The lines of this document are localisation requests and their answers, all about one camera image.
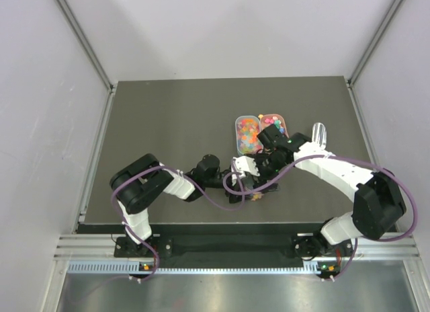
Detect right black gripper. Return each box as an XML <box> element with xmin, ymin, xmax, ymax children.
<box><xmin>249</xmin><ymin>153</ymin><xmax>288</xmax><ymax>193</ymax></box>

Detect clear plastic jar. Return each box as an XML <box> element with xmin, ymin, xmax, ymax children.
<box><xmin>247</xmin><ymin>192</ymin><xmax>265</xmax><ymax>202</ymax></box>

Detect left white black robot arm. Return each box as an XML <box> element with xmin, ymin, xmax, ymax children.
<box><xmin>110</xmin><ymin>153</ymin><xmax>259</xmax><ymax>256</ymax></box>

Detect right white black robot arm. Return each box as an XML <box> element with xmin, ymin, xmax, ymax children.
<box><xmin>257</xmin><ymin>124</ymin><xmax>406</xmax><ymax>256</ymax></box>

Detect blue tray of translucent candies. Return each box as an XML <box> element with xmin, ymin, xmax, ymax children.
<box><xmin>234</xmin><ymin>116</ymin><xmax>263</xmax><ymax>156</ymax></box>

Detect pink tray of opaque candies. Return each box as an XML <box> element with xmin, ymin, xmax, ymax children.
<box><xmin>258</xmin><ymin>114</ymin><xmax>289</xmax><ymax>137</ymax></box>

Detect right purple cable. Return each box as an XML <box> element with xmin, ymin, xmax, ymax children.
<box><xmin>223</xmin><ymin>155</ymin><xmax>419</xmax><ymax>282</ymax></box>

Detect purple cable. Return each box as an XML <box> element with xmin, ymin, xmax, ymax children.
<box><xmin>223</xmin><ymin>155</ymin><xmax>419</xmax><ymax>282</ymax></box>
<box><xmin>67</xmin><ymin>167</ymin><xmax>248</xmax><ymax>293</ymax></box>

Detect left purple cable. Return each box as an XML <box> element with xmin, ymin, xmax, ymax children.
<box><xmin>67</xmin><ymin>167</ymin><xmax>248</xmax><ymax>293</ymax></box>

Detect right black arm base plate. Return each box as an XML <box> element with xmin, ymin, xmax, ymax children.
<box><xmin>292</xmin><ymin>234</ymin><xmax>353</xmax><ymax>260</ymax></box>

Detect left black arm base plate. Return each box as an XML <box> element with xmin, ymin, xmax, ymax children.
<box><xmin>114</xmin><ymin>236</ymin><xmax>173</xmax><ymax>258</ymax></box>

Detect aluminium front frame rail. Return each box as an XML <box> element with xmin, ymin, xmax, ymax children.
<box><xmin>54</xmin><ymin>234</ymin><xmax>419</xmax><ymax>260</ymax></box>

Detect slotted grey cable duct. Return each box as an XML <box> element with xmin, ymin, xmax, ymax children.
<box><xmin>67</xmin><ymin>260</ymin><xmax>340</xmax><ymax>275</ymax></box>

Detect right aluminium corner post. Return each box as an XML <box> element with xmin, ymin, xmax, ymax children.
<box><xmin>346</xmin><ymin>0</ymin><xmax>406</xmax><ymax>88</ymax></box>

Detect aluminium corner post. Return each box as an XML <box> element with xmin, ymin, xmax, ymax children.
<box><xmin>54</xmin><ymin>0</ymin><xmax>114</xmax><ymax>92</ymax></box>
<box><xmin>346</xmin><ymin>0</ymin><xmax>406</xmax><ymax>88</ymax></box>

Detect left aluminium corner post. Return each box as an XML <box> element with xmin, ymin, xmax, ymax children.
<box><xmin>54</xmin><ymin>0</ymin><xmax>114</xmax><ymax>92</ymax></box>

